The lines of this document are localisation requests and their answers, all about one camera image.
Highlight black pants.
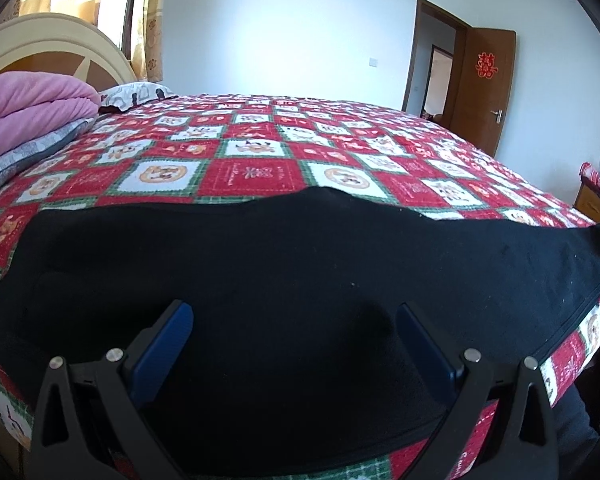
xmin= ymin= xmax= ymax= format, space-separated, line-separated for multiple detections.
xmin=0 ymin=188 xmax=600 ymax=479

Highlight wooden dresser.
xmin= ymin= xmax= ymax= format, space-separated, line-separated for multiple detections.
xmin=574 ymin=183 xmax=600 ymax=223

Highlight grey patterned pillow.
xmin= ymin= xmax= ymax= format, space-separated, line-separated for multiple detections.
xmin=0 ymin=118 xmax=95 ymax=188

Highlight red cartoon patchwork bedspread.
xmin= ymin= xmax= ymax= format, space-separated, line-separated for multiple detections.
xmin=0 ymin=92 xmax=600 ymax=480

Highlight folded pink quilt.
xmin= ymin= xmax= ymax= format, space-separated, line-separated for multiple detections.
xmin=0 ymin=72 xmax=100 ymax=156

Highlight white patterned pillow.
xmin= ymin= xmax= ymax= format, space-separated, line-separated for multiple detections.
xmin=99 ymin=80 xmax=176 ymax=113

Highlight brown wooden door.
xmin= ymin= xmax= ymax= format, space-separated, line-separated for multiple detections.
xmin=449 ymin=27 xmax=517 ymax=156

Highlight red double happiness decoration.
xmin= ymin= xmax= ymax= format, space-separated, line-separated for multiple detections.
xmin=475 ymin=52 xmax=498 ymax=79

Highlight cream and wood headboard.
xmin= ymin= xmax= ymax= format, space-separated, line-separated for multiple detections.
xmin=0 ymin=13 xmax=137 ymax=91

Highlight right yellow curtain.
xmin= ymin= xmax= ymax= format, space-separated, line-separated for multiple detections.
xmin=130 ymin=0 xmax=163 ymax=82

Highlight silver door handle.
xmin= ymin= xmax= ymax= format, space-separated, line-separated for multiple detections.
xmin=491 ymin=110 xmax=503 ymax=125

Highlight window with dark frame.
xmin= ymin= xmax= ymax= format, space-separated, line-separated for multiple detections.
xmin=97 ymin=0 xmax=135 ymax=60

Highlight brown door frame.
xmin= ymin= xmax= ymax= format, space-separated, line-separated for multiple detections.
xmin=402 ymin=0 xmax=472 ymax=127

